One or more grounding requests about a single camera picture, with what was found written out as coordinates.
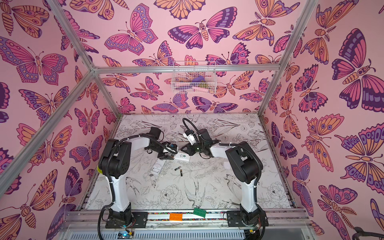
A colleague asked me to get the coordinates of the white remote control with batteries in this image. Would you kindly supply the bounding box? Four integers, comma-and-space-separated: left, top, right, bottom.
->
151, 159, 167, 176

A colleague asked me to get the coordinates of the white battery cover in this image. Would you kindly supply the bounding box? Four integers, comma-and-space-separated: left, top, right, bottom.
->
223, 162, 232, 170

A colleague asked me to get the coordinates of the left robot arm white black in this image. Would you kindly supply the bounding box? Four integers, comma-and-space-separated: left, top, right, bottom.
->
98, 128, 178, 229

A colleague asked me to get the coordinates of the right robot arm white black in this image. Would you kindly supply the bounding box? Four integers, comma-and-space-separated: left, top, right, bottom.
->
182, 130, 267, 227

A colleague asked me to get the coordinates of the purple object in basket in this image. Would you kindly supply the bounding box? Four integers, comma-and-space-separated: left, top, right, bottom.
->
191, 76, 206, 85

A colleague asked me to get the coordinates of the green circuit board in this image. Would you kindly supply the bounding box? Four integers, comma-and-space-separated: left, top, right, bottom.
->
118, 231, 134, 240

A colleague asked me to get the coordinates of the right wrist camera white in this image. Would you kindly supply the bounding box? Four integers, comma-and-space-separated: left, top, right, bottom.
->
183, 130, 199, 145

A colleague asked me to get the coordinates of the green lego brick on rail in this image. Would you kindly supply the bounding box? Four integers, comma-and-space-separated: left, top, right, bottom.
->
193, 208, 207, 218

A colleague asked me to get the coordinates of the orange lego brick on rail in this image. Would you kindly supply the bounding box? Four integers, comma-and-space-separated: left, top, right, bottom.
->
169, 213, 183, 221

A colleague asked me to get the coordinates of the white wire basket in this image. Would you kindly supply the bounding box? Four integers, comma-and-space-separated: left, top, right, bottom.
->
170, 61, 218, 95

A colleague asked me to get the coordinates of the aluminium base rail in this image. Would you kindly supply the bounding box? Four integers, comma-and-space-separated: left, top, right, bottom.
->
58, 209, 317, 240

